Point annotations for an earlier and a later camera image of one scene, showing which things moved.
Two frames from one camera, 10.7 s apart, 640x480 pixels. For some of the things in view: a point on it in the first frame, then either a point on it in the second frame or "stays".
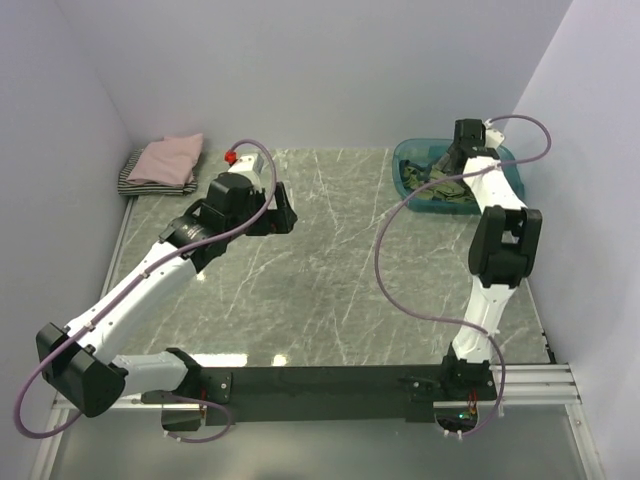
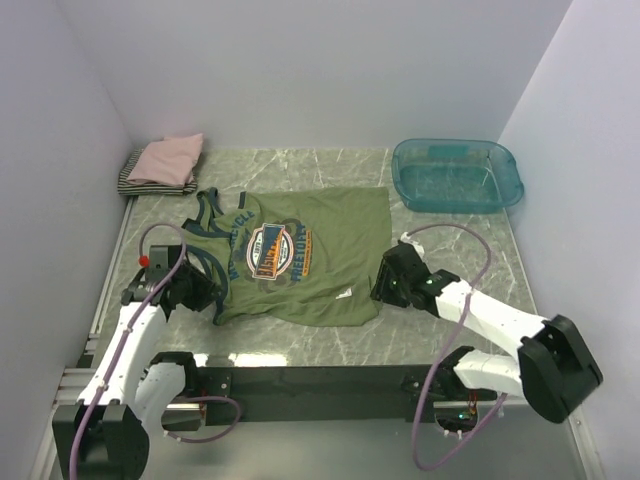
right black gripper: x=443 y=163 to x=380 y=288
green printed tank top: x=415 y=174 to x=294 y=257
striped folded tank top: x=135 y=188 stays
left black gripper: x=280 y=220 to x=205 y=285
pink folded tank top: x=169 y=162 stays
